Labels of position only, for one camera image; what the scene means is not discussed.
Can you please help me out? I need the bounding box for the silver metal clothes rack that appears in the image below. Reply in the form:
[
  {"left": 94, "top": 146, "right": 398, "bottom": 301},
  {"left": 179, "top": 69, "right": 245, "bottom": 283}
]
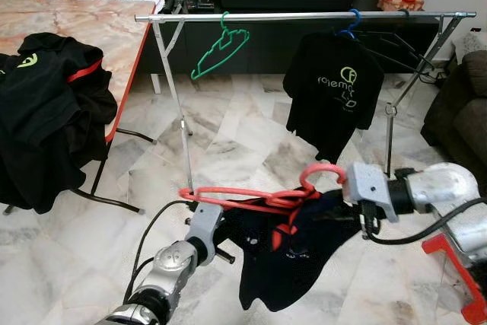
[{"left": 134, "top": 10, "right": 478, "bottom": 193}]

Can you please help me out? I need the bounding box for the blue plastic hanger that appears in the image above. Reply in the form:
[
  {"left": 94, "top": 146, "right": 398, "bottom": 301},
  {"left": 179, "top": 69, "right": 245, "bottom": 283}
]
[{"left": 334, "top": 8, "right": 364, "bottom": 40}]

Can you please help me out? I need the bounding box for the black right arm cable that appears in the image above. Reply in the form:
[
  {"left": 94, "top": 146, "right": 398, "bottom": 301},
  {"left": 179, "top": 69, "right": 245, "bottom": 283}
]
[{"left": 362, "top": 197, "right": 487, "bottom": 247}]

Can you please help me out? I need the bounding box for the black TV cabinet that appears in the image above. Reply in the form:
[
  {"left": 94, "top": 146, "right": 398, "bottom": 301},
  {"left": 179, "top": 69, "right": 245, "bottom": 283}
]
[{"left": 141, "top": 0, "right": 466, "bottom": 91}]

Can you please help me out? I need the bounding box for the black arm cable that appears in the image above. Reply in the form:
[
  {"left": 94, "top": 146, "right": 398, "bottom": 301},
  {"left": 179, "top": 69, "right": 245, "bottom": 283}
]
[
  {"left": 362, "top": 197, "right": 487, "bottom": 247},
  {"left": 122, "top": 199, "right": 193, "bottom": 312}
]

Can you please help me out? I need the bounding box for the green plastic hanger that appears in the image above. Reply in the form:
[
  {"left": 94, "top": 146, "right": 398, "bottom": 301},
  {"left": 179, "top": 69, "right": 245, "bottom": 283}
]
[{"left": 189, "top": 11, "right": 251, "bottom": 81}]

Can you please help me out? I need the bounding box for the red plastic stool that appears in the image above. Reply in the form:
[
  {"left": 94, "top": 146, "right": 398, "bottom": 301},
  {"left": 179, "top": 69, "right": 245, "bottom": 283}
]
[{"left": 421, "top": 231, "right": 487, "bottom": 324}]

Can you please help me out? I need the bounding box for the navy shirt orange trim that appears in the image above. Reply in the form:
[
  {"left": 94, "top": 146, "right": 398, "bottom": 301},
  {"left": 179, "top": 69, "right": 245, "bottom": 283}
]
[{"left": 221, "top": 188, "right": 365, "bottom": 313}]

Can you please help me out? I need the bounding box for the black plastic hanger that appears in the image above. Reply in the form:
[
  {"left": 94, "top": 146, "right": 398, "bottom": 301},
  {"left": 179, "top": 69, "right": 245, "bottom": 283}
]
[{"left": 356, "top": 8, "right": 444, "bottom": 74}]

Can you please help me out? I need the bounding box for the black soundbar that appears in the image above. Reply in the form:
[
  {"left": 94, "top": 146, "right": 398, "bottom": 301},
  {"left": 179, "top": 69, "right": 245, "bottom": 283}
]
[{"left": 221, "top": 0, "right": 366, "bottom": 11}]

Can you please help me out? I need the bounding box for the red plastic hanger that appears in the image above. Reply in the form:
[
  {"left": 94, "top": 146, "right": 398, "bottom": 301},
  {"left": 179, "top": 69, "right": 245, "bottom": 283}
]
[
  {"left": 178, "top": 162, "right": 348, "bottom": 216},
  {"left": 65, "top": 58, "right": 104, "bottom": 83}
]

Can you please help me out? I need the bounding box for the black shirt green logo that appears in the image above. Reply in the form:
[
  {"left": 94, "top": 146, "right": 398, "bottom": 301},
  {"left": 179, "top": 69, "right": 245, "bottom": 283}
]
[{"left": 283, "top": 31, "right": 386, "bottom": 165}]

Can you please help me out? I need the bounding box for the marble table red edge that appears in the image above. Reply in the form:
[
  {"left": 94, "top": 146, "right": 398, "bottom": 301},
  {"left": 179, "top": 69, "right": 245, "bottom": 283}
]
[{"left": 0, "top": 0, "right": 165, "bottom": 216}]

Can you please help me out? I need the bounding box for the black clothes pile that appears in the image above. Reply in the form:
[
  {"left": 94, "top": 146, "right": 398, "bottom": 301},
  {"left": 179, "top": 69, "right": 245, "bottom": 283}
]
[{"left": 0, "top": 31, "right": 119, "bottom": 216}]

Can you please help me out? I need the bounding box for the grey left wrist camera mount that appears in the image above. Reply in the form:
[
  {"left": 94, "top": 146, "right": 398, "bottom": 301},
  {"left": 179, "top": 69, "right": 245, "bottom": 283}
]
[{"left": 186, "top": 201, "right": 224, "bottom": 247}]

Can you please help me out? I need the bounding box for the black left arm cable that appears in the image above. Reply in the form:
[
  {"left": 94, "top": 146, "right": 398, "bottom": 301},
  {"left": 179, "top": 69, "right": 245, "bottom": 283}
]
[{"left": 122, "top": 199, "right": 193, "bottom": 312}]

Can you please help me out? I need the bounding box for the dark grey sofa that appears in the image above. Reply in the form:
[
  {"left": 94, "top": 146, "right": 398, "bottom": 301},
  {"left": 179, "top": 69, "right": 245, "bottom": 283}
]
[{"left": 421, "top": 49, "right": 487, "bottom": 190}]

